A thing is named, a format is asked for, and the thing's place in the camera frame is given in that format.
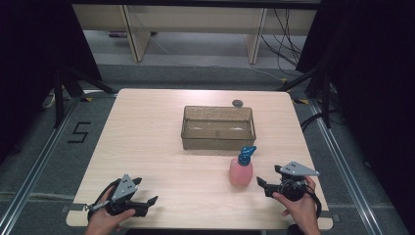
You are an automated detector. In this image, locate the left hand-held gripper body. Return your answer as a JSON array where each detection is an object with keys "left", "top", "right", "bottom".
[{"left": 86, "top": 173, "right": 150, "bottom": 218}]

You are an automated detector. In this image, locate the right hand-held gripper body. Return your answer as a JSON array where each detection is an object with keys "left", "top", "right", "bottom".
[{"left": 264, "top": 161, "right": 321, "bottom": 203}]

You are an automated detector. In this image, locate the pink spray bottle blue trigger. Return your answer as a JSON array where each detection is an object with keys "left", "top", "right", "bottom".
[{"left": 228, "top": 145, "right": 258, "bottom": 188}]

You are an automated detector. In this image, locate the clear brown plastic box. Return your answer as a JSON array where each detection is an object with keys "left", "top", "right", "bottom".
[{"left": 180, "top": 105, "right": 257, "bottom": 152}]

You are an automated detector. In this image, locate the person's right hand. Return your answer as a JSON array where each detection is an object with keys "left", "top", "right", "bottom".
[{"left": 271, "top": 175, "right": 323, "bottom": 235}]

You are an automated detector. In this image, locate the person's left hand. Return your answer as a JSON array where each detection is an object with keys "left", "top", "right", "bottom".
[{"left": 84, "top": 186, "right": 137, "bottom": 235}]

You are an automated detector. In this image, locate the black metal stand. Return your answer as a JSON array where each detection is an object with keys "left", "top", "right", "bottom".
[
  {"left": 276, "top": 61, "right": 333, "bottom": 129},
  {"left": 52, "top": 64, "right": 117, "bottom": 129}
]

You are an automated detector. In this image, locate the dark curtain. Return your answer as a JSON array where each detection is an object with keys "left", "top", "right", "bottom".
[
  {"left": 0, "top": 0, "right": 104, "bottom": 165},
  {"left": 295, "top": 0, "right": 415, "bottom": 227}
]

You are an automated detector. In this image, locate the beige wooden desk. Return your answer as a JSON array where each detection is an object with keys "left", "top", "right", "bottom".
[{"left": 71, "top": 3, "right": 318, "bottom": 65}]

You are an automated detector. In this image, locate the black gripper strap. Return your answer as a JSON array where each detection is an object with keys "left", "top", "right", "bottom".
[
  {"left": 86, "top": 178, "right": 122, "bottom": 223},
  {"left": 304, "top": 190, "right": 324, "bottom": 219}
]

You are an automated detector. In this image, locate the aluminium floor rail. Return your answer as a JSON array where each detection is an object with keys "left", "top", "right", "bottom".
[
  {"left": 0, "top": 96, "right": 82, "bottom": 235},
  {"left": 306, "top": 98, "right": 384, "bottom": 235}
]

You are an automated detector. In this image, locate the white cable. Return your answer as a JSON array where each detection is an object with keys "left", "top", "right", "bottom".
[{"left": 242, "top": 66, "right": 286, "bottom": 82}]

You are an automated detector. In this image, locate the black cables bundle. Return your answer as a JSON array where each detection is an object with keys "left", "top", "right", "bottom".
[{"left": 259, "top": 8, "right": 303, "bottom": 71}]

